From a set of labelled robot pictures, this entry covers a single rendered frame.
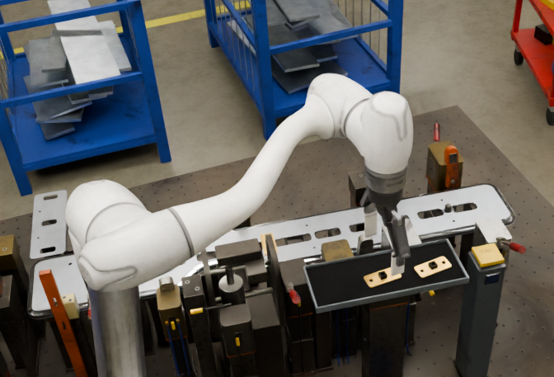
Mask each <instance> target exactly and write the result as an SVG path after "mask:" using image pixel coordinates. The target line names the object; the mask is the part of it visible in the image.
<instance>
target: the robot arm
mask: <svg viewBox="0 0 554 377"><path fill-rule="evenodd" d="M313 135H318V136H320V137H321V138H323V139H333V138H341V139H345V138H348V139H349V140H350V141H351V142H352V143H353V144H354V145H355V147H356V148H357V149H358V150H359V153H360V154H361V155H362V156H363V157H364V180H365V182H366V191H365V193H364V195H363V197H362V199H361V201H360V205H361V207H362V206H363V207H364V213H365V215H364V236H365V237H366V238H367V237H370V236H373V235H375V234H377V214H378V213H379V214H380V215H381V216H382V220H383V225H384V226H385V227H387V231H388V234H389V237H390V240H391V243H392V248H393V252H392V265H391V275H392V276H395V275H398V274H401V273H403V272H404V264H405V259H406V258H408V257H411V252H410V248H409V243H408V238H407V234H406V226H405V216H404V215H399V214H398V213H397V205H398V203H399V202H400V201H401V199H402V197H403V187H404V186H405V185H406V181H407V168H408V159H409V157H410V156H411V150H412V144H413V121H412V115H411V109H410V107H409V105H408V103H407V101H406V99H405V98H404V97H403V96H401V95H399V94H397V93H395V92H379V93H376V94H375V95H372V94H371V93H370V92H369V91H368V90H366V89H365V88H364V87H362V86H360V85H359V84H358V83H356V82H354V81H353V80H351V79H349V78H347V77H345V76H342V75H339V74H336V73H325V74H322V75H320V76H318V77H316V78H315V79H314V80H313V81H312V82H311V84H310V86H309V88H308V94H307V99H306V103H305V106H304V107H303V108H302V109H300V110H299V111H297V112H295V113H294V114H292V115H291V116H290V117H289V118H287V119H286V120H285V121H284V122H282V123H281V124H280V125H279V127H278V128H277V129H276V130H275V132H274V133H273V134H272V135H271V136H270V138H269V140H268V141H267V143H266V144H265V146H264V147H263V149H262V150H261V151H260V153H259V154H258V156H257V157H256V159H255V161H254V162H253V164H252V165H251V166H250V168H249V169H248V171H247V172H246V174H245V175H244V177H243V178H242V179H241V180H240V181H239V182H238V183H237V184H236V185H235V186H234V187H233V188H232V189H230V190H229V191H226V192H224V193H223V194H220V195H218V196H214V197H211V198H208V199H204V200H199V201H196V202H192V203H189V204H184V205H178V206H173V207H171V208H168V209H165V210H161V211H158V212H156V213H153V214H152V213H151V212H149V211H147V210H146V209H145V207H144V206H143V204H142V203H141V201H140V200H139V199H138V198H137V197H136V196H135V195H134V194H133V193H131V192H130V191H129V190H128V189H126V188H125V187H123V186H122V185H120V184H118V183H116V182H114V181H108V180H101V181H90V182H88V183H84V184H81V185H80V186H78V187H77V188H76V189H75V190H74V191H73V193H72V194H71V195H70V197H69V198H68V202H67V204H66V210H65V220H66V223H67V225H68V234H69V237H70V239H71V243H72V245H73V251H74V255H75V257H76V261H77V266H78V268H79V270H80V272H81V274H82V277H83V279H84V280H85V281H86V283H87V287H88V294H89V302H90V309H91V316H92V330H93V336H94V344H95V352H96V365H97V372H98V377H147V373H146V364H145V355H144V344H143V326H142V317H141V307H140V298H139V285H141V284H143V283H146V282H148V281H150V280H153V279H155V278H157V277H159V276H162V275H164V274H166V273H168V272H169V271H172V270H173V269H175V268H176V267H178V266H179V265H180V264H182V263H184V262H186V261H188V260H189V259H191V258H192V257H194V256H196V255H197V254H198V253H200V252H201V251H203V250H204V249H205V248H206V247H207V246H209V245H210V244H211V243H213V242H215V241H216V240H218V239H219V238H221V237H222V236H223V235H224V234H226V233H228V232H229V231H231V230H232V229H234V228H236V227H237V226H238V225H239V224H241V223H242V222H244V221H245V220H246V219H248V218H249V217H250V216H251V215H252V214H254V213H255V212H256V211H257V210H258V209H259V208H260V206H261V205H262V204H263V203H264V201H265V199H266V198H267V197H268V195H269V194H270V192H271V190H272V189H273V187H274V185H275V183H276V181H277V180H278V178H279V175H280V173H281V172H282V170H283V169H284V166H285V164H286V162H287V161H288V159H289V157H290V155H291V153H292V152H293V150H294V148H295V147H296V145H297V144H298V143H299V142H300V141H301V140H303V139H305V138H307V137H309V136H313ZM372 202H373V203H372ZM375 210H377V211H378V213H377V211H375ZM390 219H392V222H389V223H388V222H387V220H390Z"/></svg>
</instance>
